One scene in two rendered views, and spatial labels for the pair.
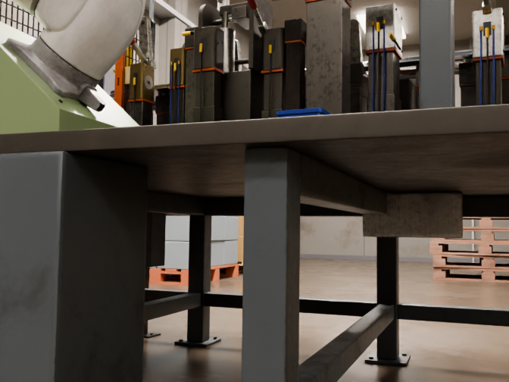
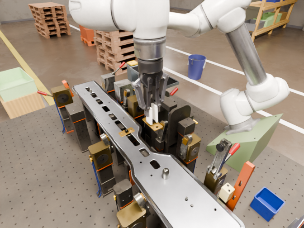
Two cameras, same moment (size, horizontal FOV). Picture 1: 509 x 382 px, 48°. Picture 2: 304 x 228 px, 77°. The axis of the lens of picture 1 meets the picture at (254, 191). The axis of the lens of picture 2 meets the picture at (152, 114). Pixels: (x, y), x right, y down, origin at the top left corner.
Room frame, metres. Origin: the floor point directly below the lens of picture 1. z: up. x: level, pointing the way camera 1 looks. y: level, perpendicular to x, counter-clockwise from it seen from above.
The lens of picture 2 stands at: (2.40, 0.38, 1.69)
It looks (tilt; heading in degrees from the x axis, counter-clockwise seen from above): 37 degrees down; 209
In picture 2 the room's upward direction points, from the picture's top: straight up
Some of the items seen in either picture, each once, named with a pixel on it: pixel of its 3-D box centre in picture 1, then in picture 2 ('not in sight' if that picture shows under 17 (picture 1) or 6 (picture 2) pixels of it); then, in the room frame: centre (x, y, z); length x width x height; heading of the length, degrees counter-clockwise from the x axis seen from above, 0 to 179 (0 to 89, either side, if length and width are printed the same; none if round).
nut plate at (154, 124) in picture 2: not in sight; (152, 121); (1.93, 0.12, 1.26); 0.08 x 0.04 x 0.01; 63
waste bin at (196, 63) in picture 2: not in sight; (195, 67); (-1.09, -0.60, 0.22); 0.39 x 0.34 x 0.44; 175
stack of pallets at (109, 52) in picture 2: not in sight; (129, 42); (-1.11, -2.16, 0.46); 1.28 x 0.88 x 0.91; 159
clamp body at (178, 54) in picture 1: (179, 110); (189, 163); (1.74, 0.23, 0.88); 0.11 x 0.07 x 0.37; 154
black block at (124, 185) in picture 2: not in sight; (122, 206); (2.08, 0.05, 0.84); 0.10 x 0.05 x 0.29; 154
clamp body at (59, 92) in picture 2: not in sight; (64, 111); (1.72, -0.74, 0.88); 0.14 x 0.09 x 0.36; 154
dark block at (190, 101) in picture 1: (196, 98); (182, 151); (1.70, 0.18, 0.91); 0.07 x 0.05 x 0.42; 154
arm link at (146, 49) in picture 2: not in sight; (149, 46); (1.93, 0.11, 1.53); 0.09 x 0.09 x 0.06
